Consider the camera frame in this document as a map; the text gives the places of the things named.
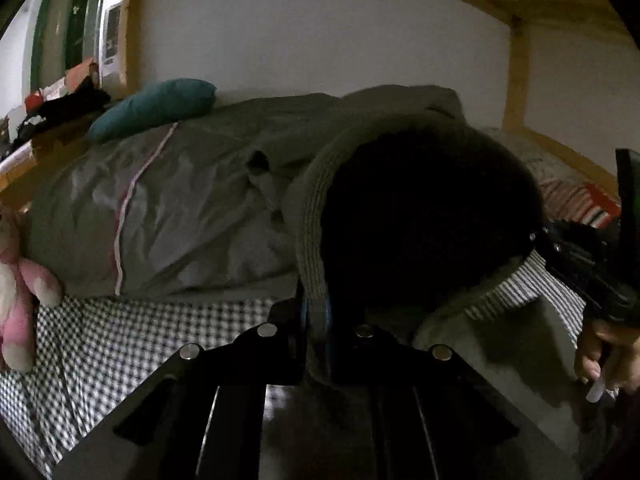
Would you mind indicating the pink plush bear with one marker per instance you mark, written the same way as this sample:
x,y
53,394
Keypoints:
x,y
21,280

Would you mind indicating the teal pillow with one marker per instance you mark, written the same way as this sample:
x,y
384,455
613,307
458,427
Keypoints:
x,y
157,105

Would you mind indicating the red white striped cloth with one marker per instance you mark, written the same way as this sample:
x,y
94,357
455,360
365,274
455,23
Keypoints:
x,y
581,202

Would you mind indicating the person's right hand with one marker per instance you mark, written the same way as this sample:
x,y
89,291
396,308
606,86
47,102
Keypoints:
x,y
610,352

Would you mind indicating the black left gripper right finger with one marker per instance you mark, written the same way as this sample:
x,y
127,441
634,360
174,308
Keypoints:
x,y
426,414

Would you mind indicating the black white checkered bedsheet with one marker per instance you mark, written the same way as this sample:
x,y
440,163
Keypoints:
x,y
93,352

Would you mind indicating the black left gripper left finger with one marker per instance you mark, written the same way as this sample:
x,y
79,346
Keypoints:
x,y
246,410

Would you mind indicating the green framed door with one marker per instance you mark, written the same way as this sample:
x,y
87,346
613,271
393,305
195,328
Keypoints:
x,y
66,33

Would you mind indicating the grey lettered hoodie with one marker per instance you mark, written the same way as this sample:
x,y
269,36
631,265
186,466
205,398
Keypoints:
x,y
414,226

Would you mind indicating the grey quilt with pink stripe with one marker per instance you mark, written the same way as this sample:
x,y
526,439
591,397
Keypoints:
x,y
194,211

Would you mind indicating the clutter pile on desk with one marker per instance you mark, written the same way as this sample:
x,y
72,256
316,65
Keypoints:
x,y
77,95

